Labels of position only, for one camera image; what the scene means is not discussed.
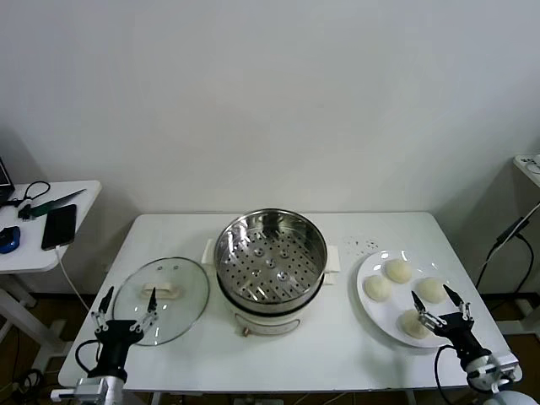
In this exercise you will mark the black smartphone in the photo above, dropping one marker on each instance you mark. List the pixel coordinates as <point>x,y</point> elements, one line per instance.
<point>59,228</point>

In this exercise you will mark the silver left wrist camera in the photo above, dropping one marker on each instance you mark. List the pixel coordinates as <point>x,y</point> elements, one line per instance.
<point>90,387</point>

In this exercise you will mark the green black flat strip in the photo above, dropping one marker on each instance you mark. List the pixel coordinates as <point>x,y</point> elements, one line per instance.
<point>50,204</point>

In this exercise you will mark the round glass pot lid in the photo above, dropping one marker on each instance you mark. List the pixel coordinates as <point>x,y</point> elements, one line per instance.
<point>185,295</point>

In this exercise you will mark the white side table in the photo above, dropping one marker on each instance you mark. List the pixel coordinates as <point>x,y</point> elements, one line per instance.
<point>84,198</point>

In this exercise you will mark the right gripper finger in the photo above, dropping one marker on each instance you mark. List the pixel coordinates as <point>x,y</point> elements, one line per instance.
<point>464,310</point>
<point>428,318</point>

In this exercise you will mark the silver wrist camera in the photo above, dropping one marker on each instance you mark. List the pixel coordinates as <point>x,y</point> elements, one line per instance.
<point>504,365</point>
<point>90,387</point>

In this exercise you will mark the small black adapter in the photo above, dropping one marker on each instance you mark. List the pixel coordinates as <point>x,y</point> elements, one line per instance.
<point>25,211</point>

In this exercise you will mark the dark crumbs scatter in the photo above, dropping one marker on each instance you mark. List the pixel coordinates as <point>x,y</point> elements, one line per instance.
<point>358,244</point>

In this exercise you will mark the blue computer mouse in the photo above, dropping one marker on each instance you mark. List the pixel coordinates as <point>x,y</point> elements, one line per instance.
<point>9,239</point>

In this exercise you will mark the perforated steel steamer basket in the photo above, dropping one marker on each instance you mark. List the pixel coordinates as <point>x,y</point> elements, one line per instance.
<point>236,253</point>

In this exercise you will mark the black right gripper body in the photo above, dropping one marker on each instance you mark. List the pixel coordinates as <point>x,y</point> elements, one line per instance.
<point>457,333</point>

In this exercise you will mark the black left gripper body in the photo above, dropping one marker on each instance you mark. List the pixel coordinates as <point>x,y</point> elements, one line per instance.
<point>114,341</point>

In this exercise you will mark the black laptop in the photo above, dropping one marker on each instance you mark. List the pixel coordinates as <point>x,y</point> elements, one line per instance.
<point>4,177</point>

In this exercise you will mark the white steamed baozi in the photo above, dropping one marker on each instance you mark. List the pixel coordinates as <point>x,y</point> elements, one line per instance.
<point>409,325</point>
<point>398,270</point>
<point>378,288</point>
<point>431,289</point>

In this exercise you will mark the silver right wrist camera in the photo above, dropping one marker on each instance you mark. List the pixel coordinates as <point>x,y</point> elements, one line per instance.
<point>504,365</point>

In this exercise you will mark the white round plate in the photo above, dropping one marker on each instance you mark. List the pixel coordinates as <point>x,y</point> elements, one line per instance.
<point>401,301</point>

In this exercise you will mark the stainless steel steamer pot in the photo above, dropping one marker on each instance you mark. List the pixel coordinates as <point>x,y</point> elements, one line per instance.
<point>266,325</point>

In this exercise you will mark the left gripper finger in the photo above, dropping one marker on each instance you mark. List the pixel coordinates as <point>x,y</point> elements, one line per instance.
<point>149,312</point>
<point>101,316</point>

